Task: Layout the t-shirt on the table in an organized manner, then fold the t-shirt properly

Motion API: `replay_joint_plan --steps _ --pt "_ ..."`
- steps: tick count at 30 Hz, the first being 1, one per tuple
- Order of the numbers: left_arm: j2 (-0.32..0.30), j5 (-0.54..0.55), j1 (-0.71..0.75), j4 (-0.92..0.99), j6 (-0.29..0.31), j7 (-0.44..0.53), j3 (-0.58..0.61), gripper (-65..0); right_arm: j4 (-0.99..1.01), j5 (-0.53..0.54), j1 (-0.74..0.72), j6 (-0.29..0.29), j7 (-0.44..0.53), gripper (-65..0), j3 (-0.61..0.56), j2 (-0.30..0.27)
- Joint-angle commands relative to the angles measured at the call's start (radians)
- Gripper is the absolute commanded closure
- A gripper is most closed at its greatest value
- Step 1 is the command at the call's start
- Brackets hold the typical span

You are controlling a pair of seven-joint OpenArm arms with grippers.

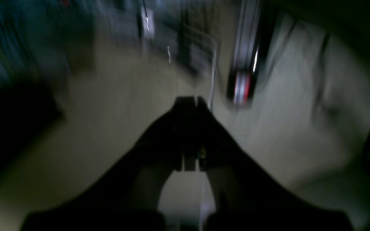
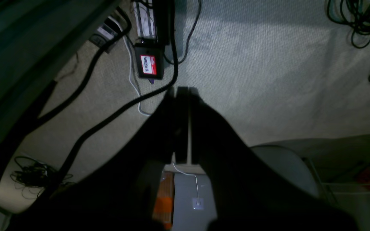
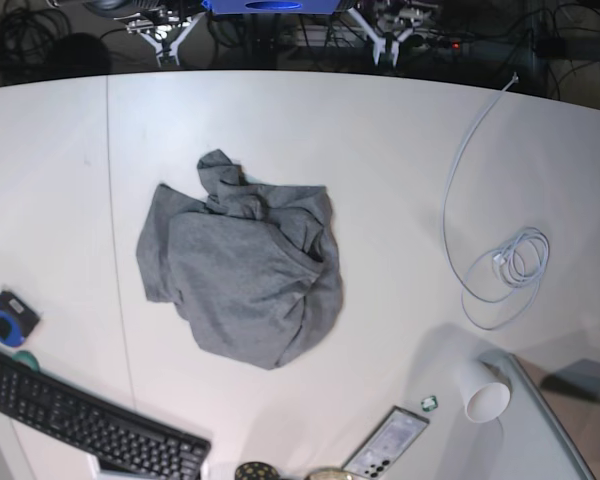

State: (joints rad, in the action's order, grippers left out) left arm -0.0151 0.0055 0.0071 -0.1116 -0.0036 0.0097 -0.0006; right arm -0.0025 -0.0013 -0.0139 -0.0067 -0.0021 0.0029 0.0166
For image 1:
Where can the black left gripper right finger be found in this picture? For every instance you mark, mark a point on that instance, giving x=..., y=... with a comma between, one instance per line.
x=246, y=197

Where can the grey t-shirt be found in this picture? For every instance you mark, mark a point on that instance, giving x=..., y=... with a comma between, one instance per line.
x=309, y=119

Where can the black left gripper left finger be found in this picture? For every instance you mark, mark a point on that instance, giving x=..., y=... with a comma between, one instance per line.
x=126, y=197

